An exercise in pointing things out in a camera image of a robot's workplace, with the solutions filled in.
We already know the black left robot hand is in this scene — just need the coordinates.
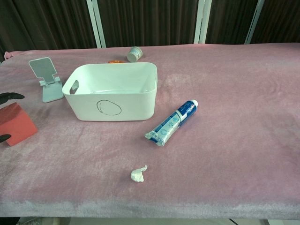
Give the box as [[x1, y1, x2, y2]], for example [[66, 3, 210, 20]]
[[0, 92, 25, 144]]

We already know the blue white toothpaste tube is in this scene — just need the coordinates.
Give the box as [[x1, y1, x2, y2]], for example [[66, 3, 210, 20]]
[[144, 99, 199, 147]]

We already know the pink fleece blanket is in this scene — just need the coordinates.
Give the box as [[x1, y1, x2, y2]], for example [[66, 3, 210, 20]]
[[0, 43, 300, 218]]

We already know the red rectangular block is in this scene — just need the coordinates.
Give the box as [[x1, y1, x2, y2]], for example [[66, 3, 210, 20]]
[[0, 102, 38, 147]]

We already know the dark brown curtain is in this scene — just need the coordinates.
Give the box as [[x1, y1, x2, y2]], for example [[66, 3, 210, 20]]
[[0, 0, 300, 64]]

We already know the light blue phone stand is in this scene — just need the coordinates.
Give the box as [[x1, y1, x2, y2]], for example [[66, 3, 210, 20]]
[[28, 57, 65, 103]]

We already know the small white jar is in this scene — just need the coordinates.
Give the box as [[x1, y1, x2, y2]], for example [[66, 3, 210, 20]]
[[127, 46, 144, 63]]

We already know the crumpled white tissue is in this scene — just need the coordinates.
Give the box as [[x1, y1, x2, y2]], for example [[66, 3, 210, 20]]
[[130, 165, 149, 183]]

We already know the white screen frame post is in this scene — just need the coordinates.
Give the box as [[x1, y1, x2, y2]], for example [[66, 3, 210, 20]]
[[244, 0, 267, 45], [194, 0, 212, 45], [86, 0, 107, 49]]

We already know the white plastic storage basket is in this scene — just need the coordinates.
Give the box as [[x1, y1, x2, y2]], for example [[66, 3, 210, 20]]
[[61, 61, 158, 122]]

